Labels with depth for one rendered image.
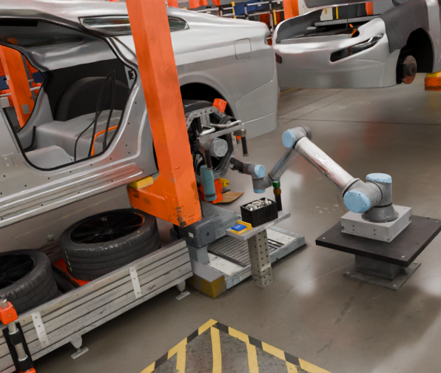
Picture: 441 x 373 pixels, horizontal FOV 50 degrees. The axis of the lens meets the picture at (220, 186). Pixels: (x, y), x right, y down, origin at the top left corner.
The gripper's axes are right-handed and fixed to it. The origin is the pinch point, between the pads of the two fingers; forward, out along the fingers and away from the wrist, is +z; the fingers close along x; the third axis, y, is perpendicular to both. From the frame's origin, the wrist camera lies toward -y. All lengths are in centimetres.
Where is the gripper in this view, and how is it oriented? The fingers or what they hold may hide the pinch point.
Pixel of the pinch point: (228, 163)
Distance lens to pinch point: 374.9
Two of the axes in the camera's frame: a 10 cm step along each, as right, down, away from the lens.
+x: 4.4, -8.8, 1.7
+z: -6.3, -1.7, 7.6
